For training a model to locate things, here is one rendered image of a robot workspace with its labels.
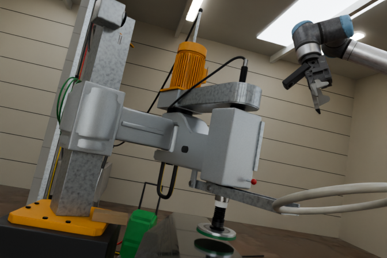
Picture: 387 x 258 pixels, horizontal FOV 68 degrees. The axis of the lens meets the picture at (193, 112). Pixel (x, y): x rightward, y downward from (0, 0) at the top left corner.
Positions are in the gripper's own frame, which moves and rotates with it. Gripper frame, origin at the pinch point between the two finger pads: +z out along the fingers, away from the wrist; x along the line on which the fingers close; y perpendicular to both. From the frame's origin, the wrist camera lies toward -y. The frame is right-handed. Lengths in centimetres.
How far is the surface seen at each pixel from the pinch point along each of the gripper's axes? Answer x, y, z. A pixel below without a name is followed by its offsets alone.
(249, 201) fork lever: 37, -38, 24
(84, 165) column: 23, -130, -5
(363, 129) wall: 647, 112, -217
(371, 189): 0.4, 9.0, 30.3
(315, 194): -0.5, -6.8, 30.1
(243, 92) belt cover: 34, -33, -33
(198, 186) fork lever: 57, -72, 8
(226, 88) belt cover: 35, -42, -39
